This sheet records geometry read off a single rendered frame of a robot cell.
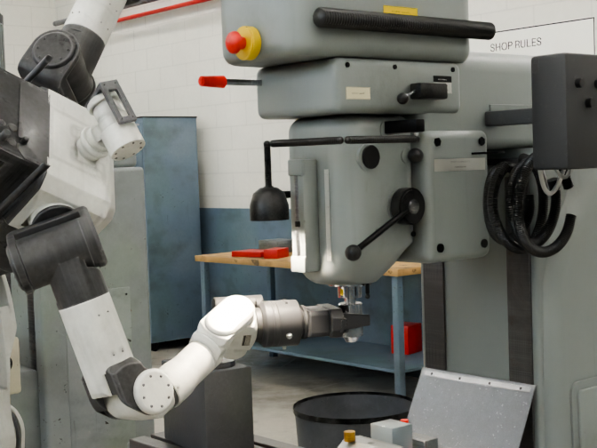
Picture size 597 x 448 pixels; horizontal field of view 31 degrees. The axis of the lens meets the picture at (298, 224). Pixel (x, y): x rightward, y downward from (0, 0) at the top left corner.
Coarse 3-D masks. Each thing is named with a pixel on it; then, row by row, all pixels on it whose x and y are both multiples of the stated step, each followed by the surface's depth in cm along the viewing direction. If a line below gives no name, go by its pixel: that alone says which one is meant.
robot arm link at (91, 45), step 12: (72, 24) 213; (84, 36) 212; (96, 36) 214; (84, 48) 212; (96, 48) 214; (84, 60) 211; (96, 60) 214; (72, 72) 206; (84, 72) 211; (72, 84) 209; (84, 84) 212; (84, 96) 214
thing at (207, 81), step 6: (204, 78) 200; (210, 78) 201; (216, 78) 202; (222, 78) 202; (204, 84) 200; (210, 84) 201; (216, 84) 202; (222, 84) 203; (228, 84) 204; (234, 84) 205; (240, 84) 206; (246, 84) 207; (252, 84) 208; (258, 84) 209
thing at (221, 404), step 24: (168, 360) 254; (216, 384) 238; (240, 384) 241; (192, 408) 242; (216, 408) 238; (240, 408) 241; (168, 432) 254; (192, 432) 243; (216, 432) 238; (240, 432) 241
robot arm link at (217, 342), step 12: (228, 300) 203; (240, 300) 203; (216, 312) 200; (228, 312) 201; (240, 312) 201; (252, 312) 202; (204, 324) 199; (216, 324) 198; (228, 324) 199; (240, 324) 200; (192, 336) 200; (204, 336) 198; (216, 336) 197; (228, 336) 198; (216, 348) 197; (216, 360) 198
